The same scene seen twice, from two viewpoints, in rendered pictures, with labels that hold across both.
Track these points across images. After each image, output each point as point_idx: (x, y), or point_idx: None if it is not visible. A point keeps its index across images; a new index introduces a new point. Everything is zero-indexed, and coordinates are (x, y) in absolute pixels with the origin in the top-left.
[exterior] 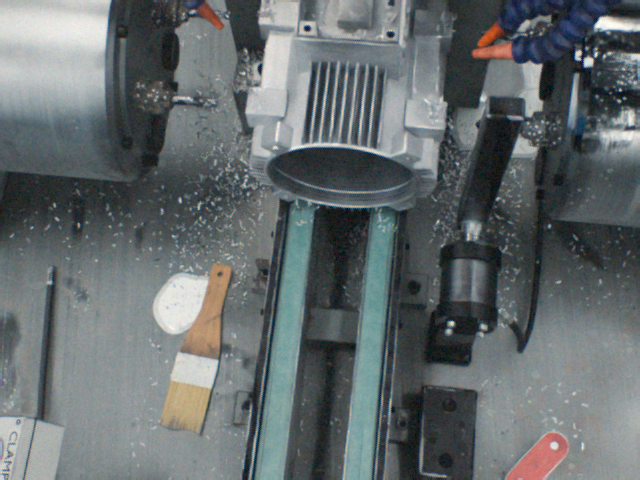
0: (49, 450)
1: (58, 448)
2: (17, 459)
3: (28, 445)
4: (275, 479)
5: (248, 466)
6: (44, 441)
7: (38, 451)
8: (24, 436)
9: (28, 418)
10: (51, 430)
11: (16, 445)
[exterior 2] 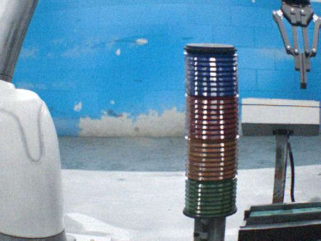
0: (309, 117)
1: (311, 122)
2: (303, 101)
3: (309, 105)
4: (309, 211)
5: (314, 201)
6: (312, 113)
7: (308, 111)
8: (312, 102)
9: (318, 103)
10: (316, 116)
11: (308, 100)
